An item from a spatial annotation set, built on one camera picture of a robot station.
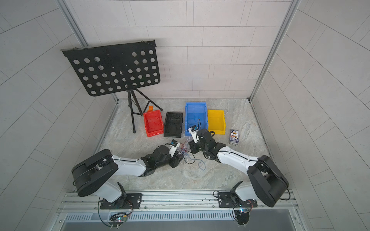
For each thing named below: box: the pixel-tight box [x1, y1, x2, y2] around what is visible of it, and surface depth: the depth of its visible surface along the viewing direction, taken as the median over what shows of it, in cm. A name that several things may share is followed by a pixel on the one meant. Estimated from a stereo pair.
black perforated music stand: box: [60, 40, 163, 133], surface depth 74 cm
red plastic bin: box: [143, 109, 164, 138], surface depth 101 cm
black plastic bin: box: [163, 112, 184, 138], surface depth 104 cm
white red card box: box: [228, 140, 240, 147], surface depth 93 cm
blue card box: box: [228, 128, 239, 147], surface depth 93 cm
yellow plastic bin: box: [207, 109, 226, 135], surface depth 104 cm
